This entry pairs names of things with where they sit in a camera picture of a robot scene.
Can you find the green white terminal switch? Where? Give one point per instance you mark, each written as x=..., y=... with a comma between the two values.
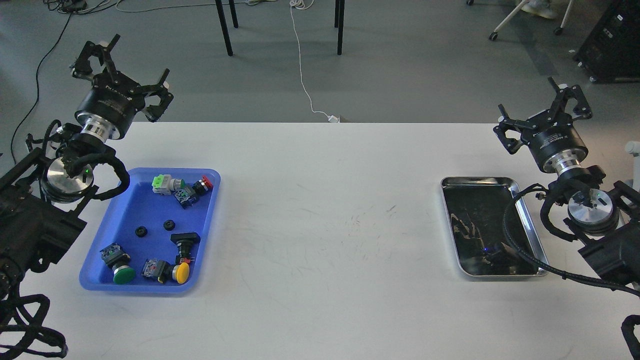
x=165, y=184

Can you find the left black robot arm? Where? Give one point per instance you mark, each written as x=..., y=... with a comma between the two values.
x=43, y=194

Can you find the green push button switch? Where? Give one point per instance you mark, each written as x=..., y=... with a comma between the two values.
x=116, y=259

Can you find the black table leg rear left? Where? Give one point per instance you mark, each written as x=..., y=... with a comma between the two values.
x=233, y=13

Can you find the yellow push button switch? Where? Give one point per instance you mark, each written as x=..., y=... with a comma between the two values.
x=162, y=271

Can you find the blue plastic tray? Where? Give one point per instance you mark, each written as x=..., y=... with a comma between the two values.
x=139, y=206

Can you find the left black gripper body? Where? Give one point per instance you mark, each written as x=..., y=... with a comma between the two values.
x=108, y=110

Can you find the black table leg rear right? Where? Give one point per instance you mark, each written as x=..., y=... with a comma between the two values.
x=336, y=13

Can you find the red push button switch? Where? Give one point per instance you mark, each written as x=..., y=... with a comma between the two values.
x=202, y=186

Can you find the black table leg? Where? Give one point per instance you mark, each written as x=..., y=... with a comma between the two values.
x=233, y=13
x=224, y=28
x=336, y=13
x=340, y=29

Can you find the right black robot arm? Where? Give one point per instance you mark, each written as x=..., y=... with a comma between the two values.
x=574, y=206

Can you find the person's white shoe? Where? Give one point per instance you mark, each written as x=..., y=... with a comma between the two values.
x=540, y=8

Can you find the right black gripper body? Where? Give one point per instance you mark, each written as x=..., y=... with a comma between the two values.
x=550, y=138

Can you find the silver metal tray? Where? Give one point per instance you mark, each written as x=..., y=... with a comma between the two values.
x=485, y=229

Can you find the black equipment case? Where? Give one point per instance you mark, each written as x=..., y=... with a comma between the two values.
x=611, y=52

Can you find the black square push button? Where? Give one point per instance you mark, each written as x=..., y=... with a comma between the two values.
x=185, y=243

